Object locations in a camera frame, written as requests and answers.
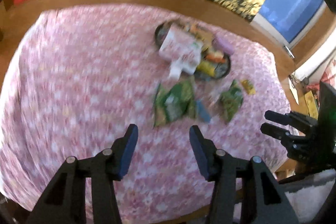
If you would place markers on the white fluffy sleeve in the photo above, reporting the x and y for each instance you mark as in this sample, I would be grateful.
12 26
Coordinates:
298 199

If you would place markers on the orange cracker packet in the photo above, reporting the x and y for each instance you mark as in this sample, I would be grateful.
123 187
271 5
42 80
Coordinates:
202 34

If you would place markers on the pink floral bed sheet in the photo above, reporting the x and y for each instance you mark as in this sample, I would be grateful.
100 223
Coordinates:
79 77

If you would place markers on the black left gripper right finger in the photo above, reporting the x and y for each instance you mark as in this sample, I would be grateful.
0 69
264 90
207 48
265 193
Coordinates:
223 169

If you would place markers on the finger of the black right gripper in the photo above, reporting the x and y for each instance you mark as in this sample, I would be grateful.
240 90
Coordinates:
301 122
298 147

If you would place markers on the orange snack packet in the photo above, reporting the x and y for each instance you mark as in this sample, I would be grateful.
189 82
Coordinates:
220 59

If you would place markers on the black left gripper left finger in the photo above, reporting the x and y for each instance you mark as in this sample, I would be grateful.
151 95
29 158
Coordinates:
63 200

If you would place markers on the wooden headboard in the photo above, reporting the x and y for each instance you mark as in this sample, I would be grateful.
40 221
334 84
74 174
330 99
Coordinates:
18 19

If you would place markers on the blue white patterned plate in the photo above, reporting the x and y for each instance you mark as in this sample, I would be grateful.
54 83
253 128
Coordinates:
206 70

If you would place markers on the purple snack packet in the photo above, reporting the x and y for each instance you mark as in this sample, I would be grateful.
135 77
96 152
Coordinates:
222 44

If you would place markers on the white pink jelly drink pouch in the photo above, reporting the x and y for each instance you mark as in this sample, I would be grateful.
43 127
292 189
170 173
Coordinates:
182 50

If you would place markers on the clear blue candy packet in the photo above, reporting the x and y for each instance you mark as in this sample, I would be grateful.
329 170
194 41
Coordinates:
201 112

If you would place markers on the yellow pickle snack packet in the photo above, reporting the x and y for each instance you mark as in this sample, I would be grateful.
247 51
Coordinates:
248 87

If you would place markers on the large green snack bag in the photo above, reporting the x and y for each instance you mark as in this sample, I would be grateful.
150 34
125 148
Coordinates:
175 103

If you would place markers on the small green snack bag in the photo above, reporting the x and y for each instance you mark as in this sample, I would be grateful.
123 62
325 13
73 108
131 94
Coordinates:
231 101

